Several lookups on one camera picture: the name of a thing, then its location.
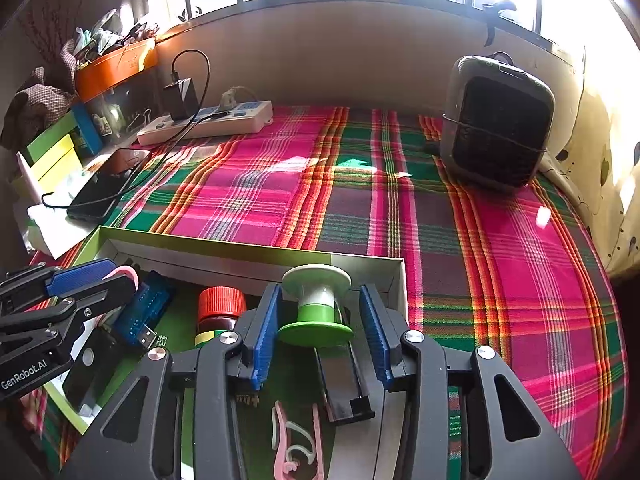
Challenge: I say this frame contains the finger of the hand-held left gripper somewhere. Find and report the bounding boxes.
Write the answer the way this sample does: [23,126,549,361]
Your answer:
[0,275,138,356]
[0,258,118,313]

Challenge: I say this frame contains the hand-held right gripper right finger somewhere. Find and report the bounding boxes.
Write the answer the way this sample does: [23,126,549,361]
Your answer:
[359,282,583,480]

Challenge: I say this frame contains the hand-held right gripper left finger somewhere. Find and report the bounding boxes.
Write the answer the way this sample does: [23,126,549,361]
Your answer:
[59,282,283,480]

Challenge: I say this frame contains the pink plastic clip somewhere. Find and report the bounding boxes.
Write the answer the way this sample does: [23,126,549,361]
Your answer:
[271,400,326,480]
[102,266,140,293]

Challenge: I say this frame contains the blue USB adapter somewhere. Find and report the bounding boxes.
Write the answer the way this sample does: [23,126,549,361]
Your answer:
[112,270,176,350]

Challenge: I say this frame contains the green plastic spool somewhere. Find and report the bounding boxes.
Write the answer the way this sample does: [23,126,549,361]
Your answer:
[276,264,355,348]

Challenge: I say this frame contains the brown bottle red cap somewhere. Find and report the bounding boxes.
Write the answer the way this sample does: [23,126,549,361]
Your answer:
[194,286,248,348]

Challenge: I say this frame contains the black remote control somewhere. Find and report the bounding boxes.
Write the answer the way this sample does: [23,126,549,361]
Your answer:
[62,327,131,413]

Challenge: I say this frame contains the green cardboard box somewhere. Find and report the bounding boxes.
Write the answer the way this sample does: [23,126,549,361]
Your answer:
[42,226,410,480]

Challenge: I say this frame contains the white paper sheet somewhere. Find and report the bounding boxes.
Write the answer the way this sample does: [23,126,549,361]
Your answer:
[25,165,101,261]

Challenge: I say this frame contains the black silver USB device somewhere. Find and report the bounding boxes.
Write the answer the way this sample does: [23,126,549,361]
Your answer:
[312,345,376,426]

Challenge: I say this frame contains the black smartphone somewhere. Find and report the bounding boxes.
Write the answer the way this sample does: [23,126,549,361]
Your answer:
[66,147,152,222]

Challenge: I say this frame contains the white upright card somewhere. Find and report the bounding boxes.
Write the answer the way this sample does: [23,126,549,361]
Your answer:
[15,152,46,208]

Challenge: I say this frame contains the yellow green carton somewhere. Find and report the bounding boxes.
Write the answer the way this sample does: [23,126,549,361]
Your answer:
[15,135,83,196]

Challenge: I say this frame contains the plaid blanket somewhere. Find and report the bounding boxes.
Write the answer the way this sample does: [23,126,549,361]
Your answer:
[27,105,632,480]

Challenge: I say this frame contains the blue small box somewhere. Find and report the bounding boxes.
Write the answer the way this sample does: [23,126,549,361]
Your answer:
[70,102,103,158]

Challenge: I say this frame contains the brown checkered cloth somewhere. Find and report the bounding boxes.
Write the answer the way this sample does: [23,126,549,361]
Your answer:
[0,67,76,150]

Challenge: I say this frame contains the glass tank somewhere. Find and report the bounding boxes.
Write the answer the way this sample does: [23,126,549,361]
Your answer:
[82,67,168,143]

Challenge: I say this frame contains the black charger plug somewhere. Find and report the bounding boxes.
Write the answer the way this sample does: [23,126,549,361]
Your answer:
[164,76,201,122]

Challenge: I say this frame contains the orange container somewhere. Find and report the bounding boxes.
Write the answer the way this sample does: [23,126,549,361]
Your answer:
[75,37,160,103]

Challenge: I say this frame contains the white power strip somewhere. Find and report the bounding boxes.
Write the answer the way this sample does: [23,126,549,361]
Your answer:
[136,100,275,147]

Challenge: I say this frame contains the white plug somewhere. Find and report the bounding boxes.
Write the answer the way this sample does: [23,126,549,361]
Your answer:
[218,87,246,111]

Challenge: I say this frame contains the dried branches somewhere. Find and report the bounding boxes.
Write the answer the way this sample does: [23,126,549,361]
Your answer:
[17,5,71,66]

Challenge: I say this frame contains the dark space heater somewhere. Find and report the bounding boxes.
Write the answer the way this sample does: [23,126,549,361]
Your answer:
[439,54,557,192]

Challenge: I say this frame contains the cream dotted cloth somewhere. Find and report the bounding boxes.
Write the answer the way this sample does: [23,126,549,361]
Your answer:
[540,45,640,281]

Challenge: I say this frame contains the black charging cable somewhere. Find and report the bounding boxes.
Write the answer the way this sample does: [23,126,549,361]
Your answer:
[41,49,236,211]

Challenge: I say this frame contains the black heater cable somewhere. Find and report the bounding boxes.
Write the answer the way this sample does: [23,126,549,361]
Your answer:
[480,0,518,48]

